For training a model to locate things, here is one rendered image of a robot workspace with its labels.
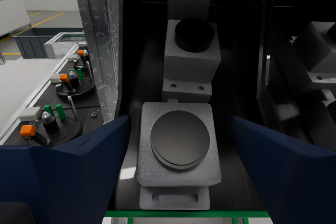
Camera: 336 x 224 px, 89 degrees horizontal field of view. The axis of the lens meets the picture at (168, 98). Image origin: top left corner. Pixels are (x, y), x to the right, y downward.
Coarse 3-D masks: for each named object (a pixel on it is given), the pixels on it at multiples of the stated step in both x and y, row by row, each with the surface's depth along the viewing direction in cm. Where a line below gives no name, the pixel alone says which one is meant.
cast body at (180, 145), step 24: (144, 120) 10; (168, 120) 9; (192, 120) 9; (144, 144) 9; (168, 144) 8; (192, 144) 8; (216, 144) 9; (144, 168) 8; (168, 168) 8; (192, 168) 9; (216, 168) 9; (144, 192) 11; (168, 192) 11; (192, 192) 11
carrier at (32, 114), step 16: (32, 112) 52; (48, 112) 47; (64, 112) 56; (80, 112) 56; (16, 128) 49; (48, 128) 44; (64, 128) 47; (80, 128) 47; (16, 144) 44; (32, 144) 42; (48, 144) 41
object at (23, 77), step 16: (16, 64) 111; (32, 64) 112; (48, 64) 113; (0, 80) 93; (16, 80) 93; (32, 80) 94; (0, 96) 80; (16, 96) 81; (0, 112) 71; (0, 128) 63
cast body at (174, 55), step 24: (168, 24) 15; (192, 24) 13; (216, 24) 15; (168, 48) 13; (192, 48) 13; (216, 48) 13; (168, 72) 14; (192, 72) 14; (168, 96) 15; (192, 96) 15
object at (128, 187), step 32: (128, 0) 17; (160, 0) 27; (224, 0) 25; (256, 0) 16; (128, 32) 17; (160, 32) 23; (224, 32) 24; (256, 32) 16; (128, 64) 18; (160, 64) 20; (224, 64) 21; (256, 64) 16; (128, 96) 18; (160, 96) 18; (224, 96) 18; (256, 96) 16; (224, 128) 16; (128, 160) 14; (224, 160) 15; (128, 192) 13; (224, 192) 13; (256, 192) 14
